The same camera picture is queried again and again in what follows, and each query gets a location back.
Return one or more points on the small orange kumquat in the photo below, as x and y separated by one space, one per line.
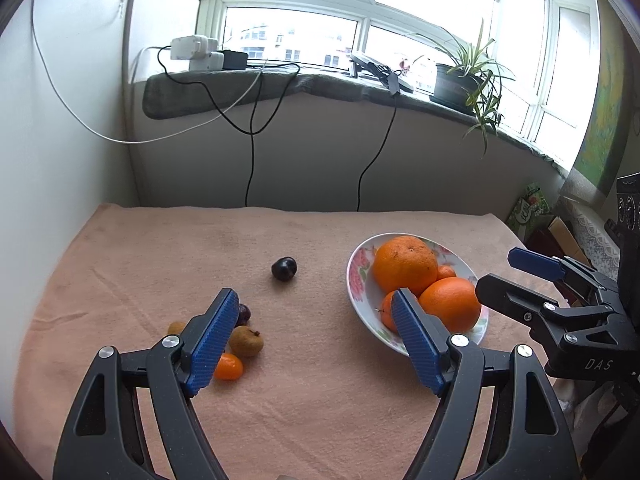
228 368

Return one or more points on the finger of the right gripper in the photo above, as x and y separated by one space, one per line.
552 269
523 305

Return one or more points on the black adapter box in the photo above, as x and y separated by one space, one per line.
234 60

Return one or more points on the small mandarin in bowl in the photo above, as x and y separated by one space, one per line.
386 313

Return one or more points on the small tan longan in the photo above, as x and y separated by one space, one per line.
175 328

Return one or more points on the white power adapter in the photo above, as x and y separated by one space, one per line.
200 51

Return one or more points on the dark red cherry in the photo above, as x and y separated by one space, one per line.
244 315

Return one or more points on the brown longan with stem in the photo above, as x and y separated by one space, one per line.
246 342

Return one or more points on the white floral bowl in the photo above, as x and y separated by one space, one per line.
365 295

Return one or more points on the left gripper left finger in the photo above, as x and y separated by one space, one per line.
103 436

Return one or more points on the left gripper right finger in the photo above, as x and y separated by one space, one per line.
527 435

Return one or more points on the black device on sill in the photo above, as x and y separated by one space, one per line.
391 80

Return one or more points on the large rough orange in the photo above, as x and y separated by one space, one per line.
405 262

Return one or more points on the dark black plum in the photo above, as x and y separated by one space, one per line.
284 269

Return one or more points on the tiny orange fruit behind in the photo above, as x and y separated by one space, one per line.
445 272

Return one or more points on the green patterned bag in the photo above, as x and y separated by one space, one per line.
528 210

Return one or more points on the potted spider plant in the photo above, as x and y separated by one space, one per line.
471 82

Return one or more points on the smooth large orange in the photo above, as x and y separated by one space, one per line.
454 302

